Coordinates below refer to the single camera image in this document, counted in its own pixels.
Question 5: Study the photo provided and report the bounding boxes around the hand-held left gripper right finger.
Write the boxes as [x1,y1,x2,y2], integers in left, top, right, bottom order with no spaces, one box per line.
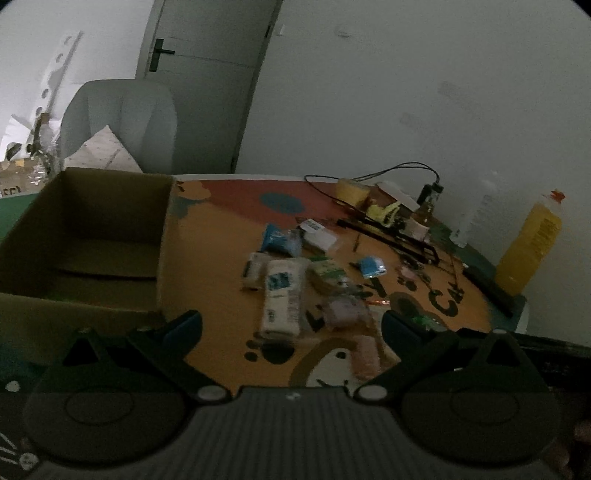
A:
[353,311,551,408]

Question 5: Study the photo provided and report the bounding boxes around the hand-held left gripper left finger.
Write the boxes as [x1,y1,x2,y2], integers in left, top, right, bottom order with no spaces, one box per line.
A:
[37,310,234,408]

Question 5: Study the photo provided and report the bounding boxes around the green blue snack packet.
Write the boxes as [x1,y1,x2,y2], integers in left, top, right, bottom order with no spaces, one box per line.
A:
[409,314,446,333]

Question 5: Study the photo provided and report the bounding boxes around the beige pink snack packet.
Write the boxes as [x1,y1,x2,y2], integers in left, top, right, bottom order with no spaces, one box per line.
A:
[348,335,384,379]

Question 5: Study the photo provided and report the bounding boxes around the green white snack packet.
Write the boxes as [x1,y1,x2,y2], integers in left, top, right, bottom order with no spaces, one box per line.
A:
[307,257,352,294]

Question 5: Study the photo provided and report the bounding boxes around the white dark-striped snack packet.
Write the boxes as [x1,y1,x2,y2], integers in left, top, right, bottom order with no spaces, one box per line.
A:
[240,251,273,291]

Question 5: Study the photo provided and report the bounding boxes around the white green-print snack packet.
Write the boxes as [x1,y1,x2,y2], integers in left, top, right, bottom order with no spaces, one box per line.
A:
[259,258,311,337]

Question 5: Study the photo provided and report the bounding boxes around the brown cardboard box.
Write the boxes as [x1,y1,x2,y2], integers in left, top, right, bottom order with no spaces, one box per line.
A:
[0,167,177,370]

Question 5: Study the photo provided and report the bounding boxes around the small blue packet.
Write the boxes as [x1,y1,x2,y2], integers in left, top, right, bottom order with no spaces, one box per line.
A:
[358,256,386,279]

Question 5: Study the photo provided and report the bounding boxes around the orange printed table mat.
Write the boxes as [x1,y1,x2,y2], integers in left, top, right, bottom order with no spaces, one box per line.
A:
[161,175,529,388]

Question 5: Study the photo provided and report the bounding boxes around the yellow plastic toy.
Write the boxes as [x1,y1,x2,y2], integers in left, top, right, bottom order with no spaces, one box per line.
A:
[367,200,402,229]

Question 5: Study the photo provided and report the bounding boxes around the white flat packet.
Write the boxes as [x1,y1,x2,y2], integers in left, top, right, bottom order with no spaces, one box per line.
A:
[295,219,338,254]

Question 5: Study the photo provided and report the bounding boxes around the small white box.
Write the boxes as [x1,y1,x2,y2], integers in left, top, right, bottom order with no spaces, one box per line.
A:
[375,181,419,210]

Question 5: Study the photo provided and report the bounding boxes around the yellow tape roll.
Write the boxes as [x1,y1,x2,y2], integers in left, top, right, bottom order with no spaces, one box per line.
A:
[336,178,372,208]

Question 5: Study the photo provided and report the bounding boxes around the black electronic module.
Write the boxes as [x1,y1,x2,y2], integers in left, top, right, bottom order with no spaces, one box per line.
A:
[418,181,446,206]

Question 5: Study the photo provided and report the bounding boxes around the clear plastic bottle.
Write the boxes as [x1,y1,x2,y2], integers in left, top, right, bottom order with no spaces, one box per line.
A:
[450,172,502,247]

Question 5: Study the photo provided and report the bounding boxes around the yellow liquid bottle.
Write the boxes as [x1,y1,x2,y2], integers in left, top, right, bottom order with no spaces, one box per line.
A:
[495,188,566,296]

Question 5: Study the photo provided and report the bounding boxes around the white patterned cushion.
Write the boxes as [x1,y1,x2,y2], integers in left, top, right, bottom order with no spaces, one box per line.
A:
[64,124,144,174]

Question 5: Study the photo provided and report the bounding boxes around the grey armchair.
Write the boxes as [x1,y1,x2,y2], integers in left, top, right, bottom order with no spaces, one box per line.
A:
[59,78,178,175]

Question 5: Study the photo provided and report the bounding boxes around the flattened cardboard sheet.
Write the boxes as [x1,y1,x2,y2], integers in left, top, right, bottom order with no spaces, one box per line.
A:
[0,159,61,198]

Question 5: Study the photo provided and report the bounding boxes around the crumpled clear plastic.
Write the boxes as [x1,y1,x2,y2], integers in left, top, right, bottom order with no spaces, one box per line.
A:
[28,113,63,185]

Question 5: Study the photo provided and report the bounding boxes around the grey door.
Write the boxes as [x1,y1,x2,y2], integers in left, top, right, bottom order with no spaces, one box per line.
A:
[135,0,283,174]

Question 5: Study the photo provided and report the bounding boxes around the white paper sheets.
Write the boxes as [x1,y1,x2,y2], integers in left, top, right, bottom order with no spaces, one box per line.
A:
[4,113,38,153]

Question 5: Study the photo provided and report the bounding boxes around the white perforated board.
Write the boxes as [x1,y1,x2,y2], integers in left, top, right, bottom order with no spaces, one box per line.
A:
[28,30,85,139]

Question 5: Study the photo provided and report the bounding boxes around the black metal frame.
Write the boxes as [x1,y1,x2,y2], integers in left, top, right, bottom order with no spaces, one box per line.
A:
[337,217,441,266]

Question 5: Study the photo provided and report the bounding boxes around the black cable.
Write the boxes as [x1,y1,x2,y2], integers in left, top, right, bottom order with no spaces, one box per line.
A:
[304,161,441,204]

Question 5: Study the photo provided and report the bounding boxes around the black door handle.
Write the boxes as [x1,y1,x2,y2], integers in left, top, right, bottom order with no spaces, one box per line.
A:
[148,39,176,75]

